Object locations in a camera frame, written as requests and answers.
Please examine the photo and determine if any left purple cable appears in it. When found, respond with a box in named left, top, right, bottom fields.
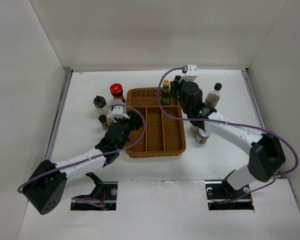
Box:
left=16, top=104, right=147, bottom=194

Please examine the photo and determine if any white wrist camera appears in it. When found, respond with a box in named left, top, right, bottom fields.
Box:
left=182, top=64, right=198, bottom=82
left=111, top=105, right=129, bottom=121

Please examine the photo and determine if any black cap spice bottle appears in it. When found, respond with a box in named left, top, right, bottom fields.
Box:
left=98, top=114, right=109, bottom=130

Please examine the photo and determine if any brown wicker divided basket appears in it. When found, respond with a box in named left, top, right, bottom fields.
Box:
left=126, top=87, right=186, bottom=159

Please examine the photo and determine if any yellow cap green label bottle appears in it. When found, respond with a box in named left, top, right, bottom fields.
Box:
left=161, top=79, right=170, bottom=105

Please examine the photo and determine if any black cap soy sauce bottle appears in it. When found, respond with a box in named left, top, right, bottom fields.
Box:
left=205, top=83, right=222, bottom=108

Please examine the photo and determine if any steel top glass grinder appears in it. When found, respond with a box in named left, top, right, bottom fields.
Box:
left=191, top=125, right=199, bottom=133

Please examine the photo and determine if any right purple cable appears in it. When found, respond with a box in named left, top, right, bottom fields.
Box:
left=159, top=66, right=299, bottom=198

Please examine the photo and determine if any silver lid blue label jar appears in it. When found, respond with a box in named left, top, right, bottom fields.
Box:
left=112, top=99, right=125, bottom=105

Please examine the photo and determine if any small white red lid jar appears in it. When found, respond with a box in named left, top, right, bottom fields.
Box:
left=195, top=129, right=211, bottom=144

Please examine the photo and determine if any red lid chili sauce jar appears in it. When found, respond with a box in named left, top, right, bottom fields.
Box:
left=109, top=83, right=125, bottom=103

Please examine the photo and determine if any cork top yellow label bottle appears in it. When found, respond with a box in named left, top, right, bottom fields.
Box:
left=106, top=117, right=114, bottom=127

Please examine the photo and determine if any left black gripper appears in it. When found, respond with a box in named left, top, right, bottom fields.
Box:
left=115, top=111, right=142, bottom=150

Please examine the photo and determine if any black lid shaker jar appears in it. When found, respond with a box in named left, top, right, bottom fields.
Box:
left=93, top=95, right=109, bottom=116

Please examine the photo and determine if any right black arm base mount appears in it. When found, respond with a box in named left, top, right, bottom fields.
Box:
left=205, top=179, right=254, bottom=211

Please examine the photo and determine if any purple cable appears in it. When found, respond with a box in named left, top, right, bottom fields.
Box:
left=159, top=66, right=299, bottom=198
left=16, top=104, right=147, bottom=194

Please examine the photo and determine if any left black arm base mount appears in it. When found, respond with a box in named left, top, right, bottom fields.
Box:
left=70, top=172, right=118, bottom=211

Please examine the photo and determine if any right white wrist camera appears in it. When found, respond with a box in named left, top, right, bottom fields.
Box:
left=182, top=64, right=198, bottom=82

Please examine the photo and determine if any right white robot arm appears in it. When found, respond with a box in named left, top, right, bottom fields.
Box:
left=171, top=75, right=286, bottom=198

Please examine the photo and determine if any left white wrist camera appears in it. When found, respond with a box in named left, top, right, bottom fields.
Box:
left=111, top=105, right=129, bottom=121

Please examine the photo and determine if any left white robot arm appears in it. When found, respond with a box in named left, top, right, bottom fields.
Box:
left=19, top=109, right=145, bottom=215

